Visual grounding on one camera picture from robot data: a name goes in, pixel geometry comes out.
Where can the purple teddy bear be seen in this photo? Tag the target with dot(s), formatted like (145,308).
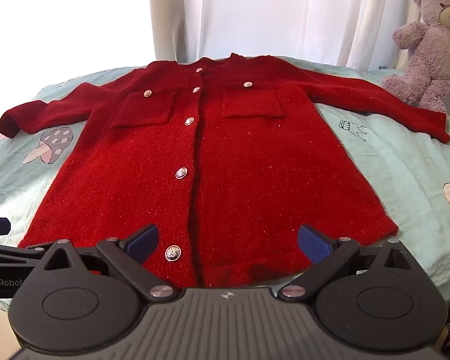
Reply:
(431,52)

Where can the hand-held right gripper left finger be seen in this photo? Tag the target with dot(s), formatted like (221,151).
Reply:
(143,241)

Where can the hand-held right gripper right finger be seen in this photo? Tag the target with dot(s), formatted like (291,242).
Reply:
(312,246)

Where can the light blue printed bed sheet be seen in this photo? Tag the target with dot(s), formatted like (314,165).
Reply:
(397,172)

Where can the red knit cardigan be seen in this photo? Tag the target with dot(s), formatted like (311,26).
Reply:
(232,165)

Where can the white sheer curtain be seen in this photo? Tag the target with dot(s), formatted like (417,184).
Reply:
(247,7)

